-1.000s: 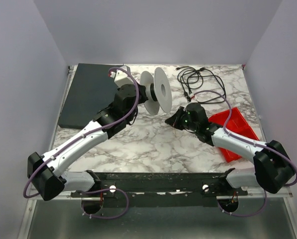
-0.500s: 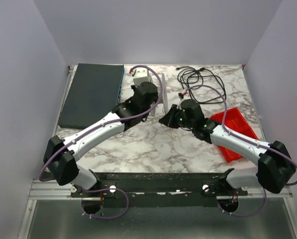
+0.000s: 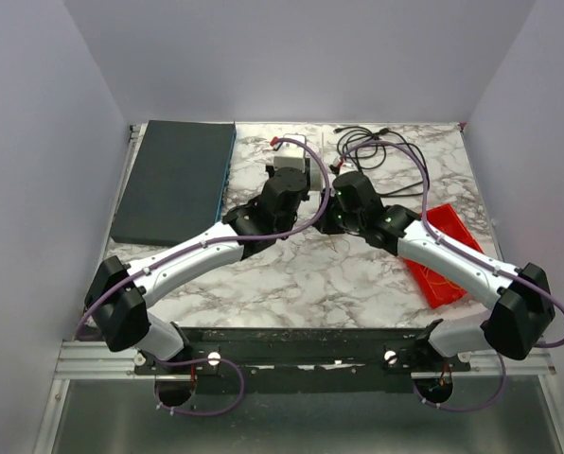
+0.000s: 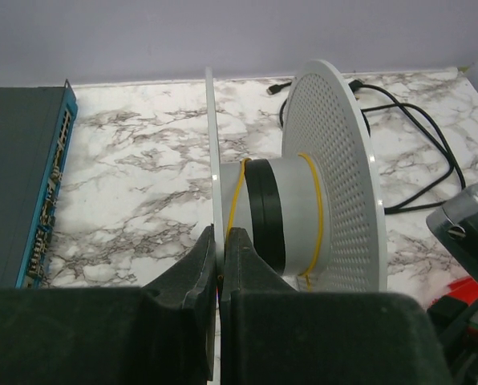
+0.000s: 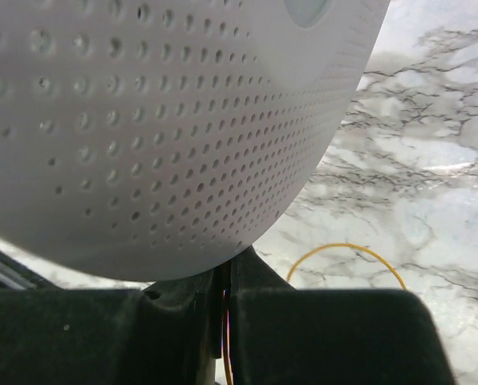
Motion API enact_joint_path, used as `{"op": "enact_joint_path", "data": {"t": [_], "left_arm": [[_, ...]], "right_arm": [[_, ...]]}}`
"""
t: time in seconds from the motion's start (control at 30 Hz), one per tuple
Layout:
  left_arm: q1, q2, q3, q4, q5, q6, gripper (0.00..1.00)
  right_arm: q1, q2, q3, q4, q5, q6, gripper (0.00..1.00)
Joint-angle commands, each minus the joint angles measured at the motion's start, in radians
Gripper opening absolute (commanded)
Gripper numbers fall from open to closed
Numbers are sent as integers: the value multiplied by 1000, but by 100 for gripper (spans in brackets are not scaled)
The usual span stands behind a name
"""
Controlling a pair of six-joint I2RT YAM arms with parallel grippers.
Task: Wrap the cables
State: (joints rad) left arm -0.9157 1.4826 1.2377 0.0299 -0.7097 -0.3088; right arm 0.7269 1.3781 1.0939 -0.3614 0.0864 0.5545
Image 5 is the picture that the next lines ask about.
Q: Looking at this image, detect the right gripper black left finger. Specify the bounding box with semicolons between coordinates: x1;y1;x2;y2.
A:
144;270;219;384

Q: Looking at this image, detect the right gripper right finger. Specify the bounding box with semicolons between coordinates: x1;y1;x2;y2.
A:
226;247;296;384

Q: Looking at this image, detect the yellow wire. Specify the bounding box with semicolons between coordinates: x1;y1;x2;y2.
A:
221;242;408;385

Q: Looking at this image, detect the grey cable spool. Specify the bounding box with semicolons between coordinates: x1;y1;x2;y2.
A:
0;1;389;282

